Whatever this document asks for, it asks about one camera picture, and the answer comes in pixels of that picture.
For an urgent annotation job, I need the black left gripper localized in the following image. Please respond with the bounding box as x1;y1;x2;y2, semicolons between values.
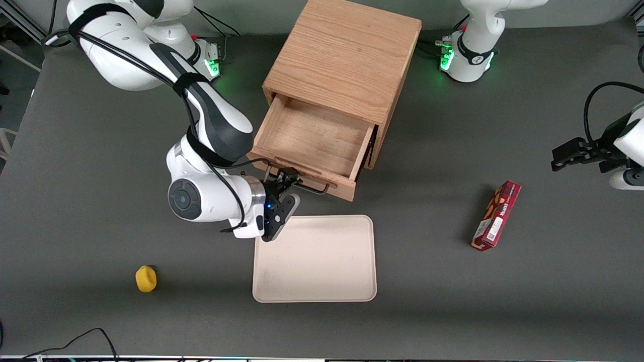
551;138;630;174

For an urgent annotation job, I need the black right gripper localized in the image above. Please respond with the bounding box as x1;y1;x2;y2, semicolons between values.
261;169;303;242

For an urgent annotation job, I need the wooden drawer with black handle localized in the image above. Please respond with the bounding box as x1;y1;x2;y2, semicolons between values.
249;95;376;202

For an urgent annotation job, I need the wooden drawer cabinet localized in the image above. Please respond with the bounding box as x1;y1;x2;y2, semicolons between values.
262;0;422;170

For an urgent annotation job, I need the cream plastic tray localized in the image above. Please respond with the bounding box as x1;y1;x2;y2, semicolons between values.
252;215;377;303

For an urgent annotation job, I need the red tartan biscuit box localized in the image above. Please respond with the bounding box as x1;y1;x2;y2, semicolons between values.
471;180;522;252

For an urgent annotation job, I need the yellow lemon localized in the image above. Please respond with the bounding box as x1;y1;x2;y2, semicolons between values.
135;265;157;293

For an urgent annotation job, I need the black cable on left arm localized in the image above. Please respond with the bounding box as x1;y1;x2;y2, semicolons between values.
583;81;644;147

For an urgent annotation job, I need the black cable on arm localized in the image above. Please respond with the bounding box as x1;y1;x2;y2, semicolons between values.
583;81;644;147
45;28;267;234

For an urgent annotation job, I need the black cable at arm base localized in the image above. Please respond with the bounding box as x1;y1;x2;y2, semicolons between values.
416;15;471;57
193;6;241;63

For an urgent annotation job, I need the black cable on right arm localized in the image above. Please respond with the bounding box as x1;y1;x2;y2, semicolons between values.
45;28;267;234

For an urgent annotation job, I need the black cable at table edge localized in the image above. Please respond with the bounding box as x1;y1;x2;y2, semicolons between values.
20;328;120;362

